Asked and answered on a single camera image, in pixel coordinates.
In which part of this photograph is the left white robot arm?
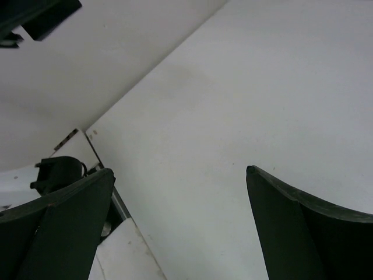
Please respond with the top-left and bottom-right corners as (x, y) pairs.
(1, 1), (82, 211)

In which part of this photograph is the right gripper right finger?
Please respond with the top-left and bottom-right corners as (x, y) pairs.
(246, 166), (372, 279)

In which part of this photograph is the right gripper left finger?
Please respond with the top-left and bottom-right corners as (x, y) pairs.
(1, 169), (114, 279)

